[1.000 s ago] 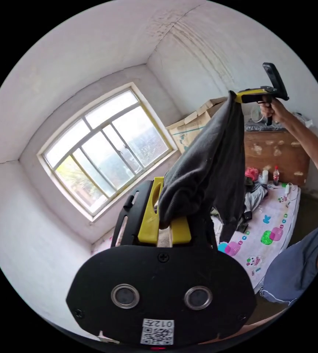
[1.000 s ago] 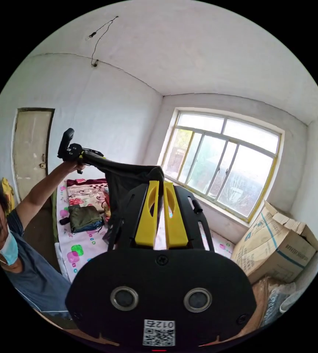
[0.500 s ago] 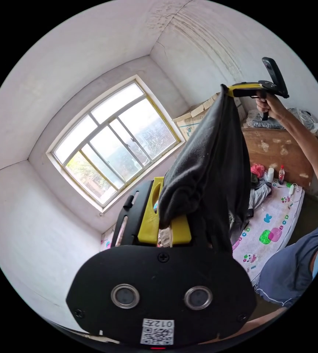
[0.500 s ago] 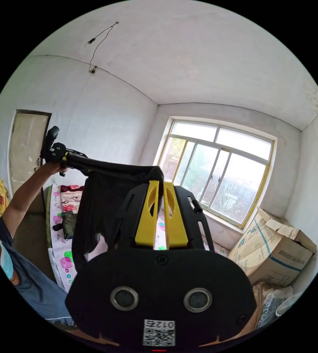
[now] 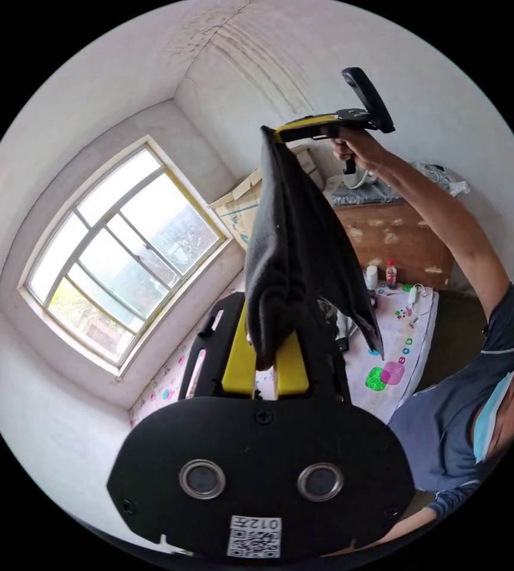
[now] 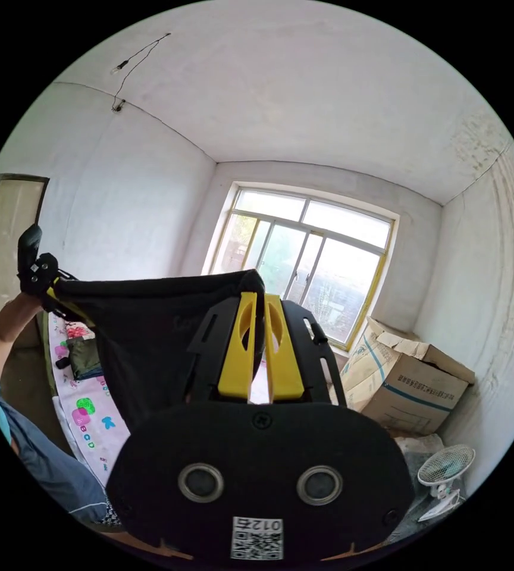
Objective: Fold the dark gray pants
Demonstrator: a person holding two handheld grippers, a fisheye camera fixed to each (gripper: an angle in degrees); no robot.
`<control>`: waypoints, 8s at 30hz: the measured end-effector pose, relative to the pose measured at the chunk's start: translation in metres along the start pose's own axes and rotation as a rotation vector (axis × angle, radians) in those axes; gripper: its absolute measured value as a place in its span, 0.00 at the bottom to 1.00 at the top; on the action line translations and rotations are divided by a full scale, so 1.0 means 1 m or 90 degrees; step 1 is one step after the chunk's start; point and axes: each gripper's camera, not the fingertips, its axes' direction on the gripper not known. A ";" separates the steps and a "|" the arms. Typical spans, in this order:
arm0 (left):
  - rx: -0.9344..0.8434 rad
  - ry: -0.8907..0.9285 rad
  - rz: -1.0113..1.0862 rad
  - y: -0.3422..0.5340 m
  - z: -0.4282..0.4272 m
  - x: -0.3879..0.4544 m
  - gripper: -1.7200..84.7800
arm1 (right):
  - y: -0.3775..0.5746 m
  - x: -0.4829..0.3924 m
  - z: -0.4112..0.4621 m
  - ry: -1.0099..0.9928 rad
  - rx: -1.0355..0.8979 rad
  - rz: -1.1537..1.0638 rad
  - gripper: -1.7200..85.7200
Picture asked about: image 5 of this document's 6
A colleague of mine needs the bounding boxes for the person's right forearm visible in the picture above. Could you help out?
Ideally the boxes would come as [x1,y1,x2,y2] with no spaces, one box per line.
[371,148,513,323]

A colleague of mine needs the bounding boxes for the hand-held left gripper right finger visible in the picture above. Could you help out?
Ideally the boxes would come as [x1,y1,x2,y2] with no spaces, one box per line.
[272,331,311,399]

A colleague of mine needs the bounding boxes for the window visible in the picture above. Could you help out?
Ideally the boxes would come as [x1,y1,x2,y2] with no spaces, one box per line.
[17,133,234,381]

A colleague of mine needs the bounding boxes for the wooden cupboard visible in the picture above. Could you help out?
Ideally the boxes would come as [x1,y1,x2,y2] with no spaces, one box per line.
[324,161,470,291]

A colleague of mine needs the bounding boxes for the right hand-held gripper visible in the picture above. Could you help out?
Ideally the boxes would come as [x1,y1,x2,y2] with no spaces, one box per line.
[275,108,375,175]

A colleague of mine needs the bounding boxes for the cardboard carton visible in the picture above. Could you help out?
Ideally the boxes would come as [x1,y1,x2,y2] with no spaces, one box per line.
[207,142,325,256]

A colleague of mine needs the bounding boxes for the person's body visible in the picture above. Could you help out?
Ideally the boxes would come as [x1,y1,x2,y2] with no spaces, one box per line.
[388,283,514,523]

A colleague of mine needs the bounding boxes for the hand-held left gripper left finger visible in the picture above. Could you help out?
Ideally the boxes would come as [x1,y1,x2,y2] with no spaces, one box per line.
[221,303,258,399]

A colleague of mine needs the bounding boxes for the person's left forearm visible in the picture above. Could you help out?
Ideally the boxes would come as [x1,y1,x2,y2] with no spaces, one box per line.
[355,503,446,555]

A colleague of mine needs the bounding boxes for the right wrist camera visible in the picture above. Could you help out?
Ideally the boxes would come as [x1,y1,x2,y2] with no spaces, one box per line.
[340,67,396,134]

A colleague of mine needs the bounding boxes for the dark gray pants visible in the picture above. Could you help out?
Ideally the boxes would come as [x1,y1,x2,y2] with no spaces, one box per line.
[243,126,386,372]

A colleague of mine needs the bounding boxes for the person's right hand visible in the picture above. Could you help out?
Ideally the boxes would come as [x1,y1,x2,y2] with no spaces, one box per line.
[330,133,391,180]

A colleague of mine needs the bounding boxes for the white charger with cable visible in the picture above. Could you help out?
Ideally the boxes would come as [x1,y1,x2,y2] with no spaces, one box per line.
[405,283,434,316]

